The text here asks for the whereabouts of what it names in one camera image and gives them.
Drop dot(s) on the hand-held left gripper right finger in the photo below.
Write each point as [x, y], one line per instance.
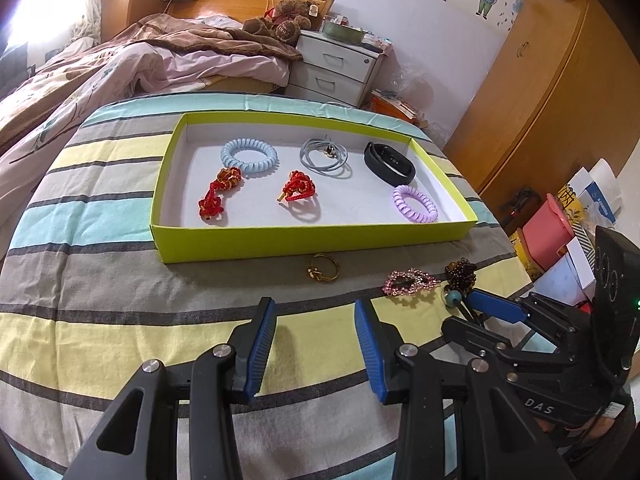
[372, 355]

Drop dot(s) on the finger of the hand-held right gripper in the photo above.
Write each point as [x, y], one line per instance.
[470, 332]
[497, 305]

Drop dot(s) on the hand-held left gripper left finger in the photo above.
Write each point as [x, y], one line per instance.
[260, 350]

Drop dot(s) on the yellow-green cardboard box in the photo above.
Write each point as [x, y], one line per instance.
[350, 200]

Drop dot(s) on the black wristband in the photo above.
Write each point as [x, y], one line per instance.
[380, 170]

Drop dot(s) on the pink rhinestone hair clip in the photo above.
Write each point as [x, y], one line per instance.
[400, 287]

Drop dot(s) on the pink plastic container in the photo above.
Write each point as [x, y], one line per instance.
[547, 232]

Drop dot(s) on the stack of paper boxes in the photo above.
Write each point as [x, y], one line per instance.
[590, 200]

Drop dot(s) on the wooden wardrobe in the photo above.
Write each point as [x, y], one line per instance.
[540, 90]

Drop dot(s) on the pile of books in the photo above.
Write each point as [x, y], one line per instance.
[397, 107]

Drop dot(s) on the white nightstand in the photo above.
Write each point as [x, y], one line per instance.
[330, 67]

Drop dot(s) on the pink floral quilt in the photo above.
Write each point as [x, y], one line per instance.
[100, 75]

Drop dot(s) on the brown blanket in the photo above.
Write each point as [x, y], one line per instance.
[200, 35]

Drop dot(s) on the brown teddy bear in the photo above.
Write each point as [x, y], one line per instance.
[285, 17]

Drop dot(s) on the wooden headboard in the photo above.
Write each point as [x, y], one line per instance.
[235, 2]

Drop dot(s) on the floral curtain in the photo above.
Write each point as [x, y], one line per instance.
[90, 15]

